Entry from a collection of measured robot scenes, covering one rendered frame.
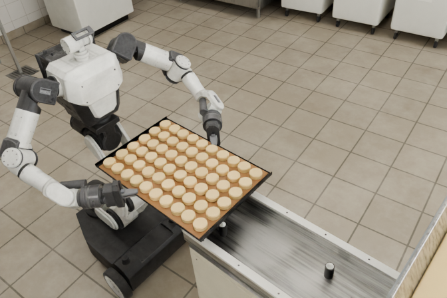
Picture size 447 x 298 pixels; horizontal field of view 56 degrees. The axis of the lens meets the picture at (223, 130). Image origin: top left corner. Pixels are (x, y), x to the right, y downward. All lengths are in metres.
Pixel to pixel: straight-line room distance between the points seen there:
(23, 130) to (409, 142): 2.68
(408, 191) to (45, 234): 2.40
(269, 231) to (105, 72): 0.93
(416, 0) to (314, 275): 3.49
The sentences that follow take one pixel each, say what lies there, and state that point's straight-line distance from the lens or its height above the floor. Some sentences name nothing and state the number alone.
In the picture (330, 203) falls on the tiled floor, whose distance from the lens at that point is 2.89.
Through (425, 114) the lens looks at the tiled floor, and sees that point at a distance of 3.79.
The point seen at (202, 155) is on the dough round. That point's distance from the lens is 1.70.
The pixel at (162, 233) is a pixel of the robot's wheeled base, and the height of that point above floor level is 0.19.
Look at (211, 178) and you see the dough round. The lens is 1.60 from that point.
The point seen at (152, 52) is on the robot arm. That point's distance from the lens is 1.98.
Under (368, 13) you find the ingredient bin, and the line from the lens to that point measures 4.80.
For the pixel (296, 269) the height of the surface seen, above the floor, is 0.84.
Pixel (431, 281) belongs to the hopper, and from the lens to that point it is 1.11.
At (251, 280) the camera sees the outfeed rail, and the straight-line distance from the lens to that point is 1.48.
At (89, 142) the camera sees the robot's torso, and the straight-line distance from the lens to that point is 2.05.
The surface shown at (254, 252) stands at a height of 0.84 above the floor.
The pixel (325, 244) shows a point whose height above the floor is 0.87.
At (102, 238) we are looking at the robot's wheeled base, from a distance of 2.64.
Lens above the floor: 2.15
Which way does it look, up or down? 39 degrees down
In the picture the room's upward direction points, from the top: 5 degrees counter-clockwise
